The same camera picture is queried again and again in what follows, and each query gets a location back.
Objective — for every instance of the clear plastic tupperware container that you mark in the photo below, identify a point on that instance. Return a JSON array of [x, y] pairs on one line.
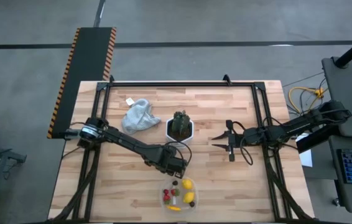
[[179, 202]]

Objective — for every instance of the red strawberry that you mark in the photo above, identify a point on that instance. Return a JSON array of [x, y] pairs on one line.
[[166, 198], [175, 192]]

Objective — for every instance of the small yellow produce piece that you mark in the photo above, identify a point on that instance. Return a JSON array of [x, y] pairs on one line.
[[173, 208]]

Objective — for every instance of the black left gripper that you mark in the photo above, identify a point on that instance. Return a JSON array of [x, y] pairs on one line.
[[177, 166]]

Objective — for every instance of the blackberry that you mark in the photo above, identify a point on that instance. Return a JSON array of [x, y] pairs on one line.
[[174, 183]]

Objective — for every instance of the small white paper tag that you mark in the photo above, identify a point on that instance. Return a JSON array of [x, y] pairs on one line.
[[129, 101]]

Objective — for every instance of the grey cloth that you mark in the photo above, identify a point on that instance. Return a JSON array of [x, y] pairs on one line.
[[138, 118]]

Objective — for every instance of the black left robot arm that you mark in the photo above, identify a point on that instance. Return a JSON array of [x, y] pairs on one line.
[[126, 141]]

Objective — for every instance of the yellow lemon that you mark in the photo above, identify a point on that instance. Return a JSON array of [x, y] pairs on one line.
[[187, 184], [189, 197]]

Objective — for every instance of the white paper sheet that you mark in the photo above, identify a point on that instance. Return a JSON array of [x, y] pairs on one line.
[[306, 157]]

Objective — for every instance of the black hazard-striped floor mat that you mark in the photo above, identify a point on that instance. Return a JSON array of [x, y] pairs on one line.
[[86, 77]]

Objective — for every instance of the grey desk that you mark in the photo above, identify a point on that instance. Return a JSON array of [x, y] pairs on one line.
[[347, 93]]

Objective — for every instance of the green cactus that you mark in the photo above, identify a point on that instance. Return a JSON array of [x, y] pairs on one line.
[[180, 123]]

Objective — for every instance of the black frame clamp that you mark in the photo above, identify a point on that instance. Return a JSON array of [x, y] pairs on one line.
[[111, 78], [226, 78]]

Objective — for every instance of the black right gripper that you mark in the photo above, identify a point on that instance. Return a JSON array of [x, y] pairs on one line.
[[236, 138]]

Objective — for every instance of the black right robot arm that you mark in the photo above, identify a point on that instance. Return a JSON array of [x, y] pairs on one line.
[[288, 129]]

